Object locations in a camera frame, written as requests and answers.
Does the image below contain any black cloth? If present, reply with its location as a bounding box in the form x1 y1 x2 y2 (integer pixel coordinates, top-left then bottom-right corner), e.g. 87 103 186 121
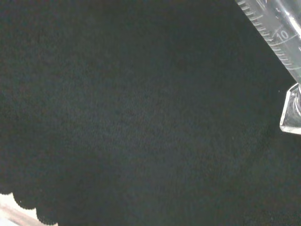
0 0 301 226

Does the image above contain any pale board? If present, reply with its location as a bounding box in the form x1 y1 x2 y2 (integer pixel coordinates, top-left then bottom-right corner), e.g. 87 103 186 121
0 192 41 226

